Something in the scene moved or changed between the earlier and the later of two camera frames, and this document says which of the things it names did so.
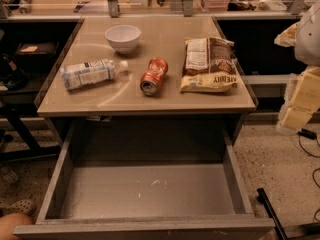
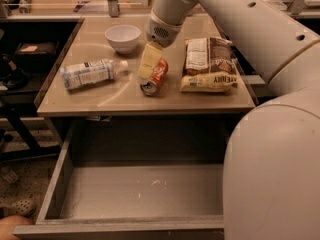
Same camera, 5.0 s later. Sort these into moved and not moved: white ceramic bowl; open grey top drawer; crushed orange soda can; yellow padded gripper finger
Moved: yellow padded gripper finger
Not moved: crushed orange soda can; open grey top drawer; white ceramic bowl
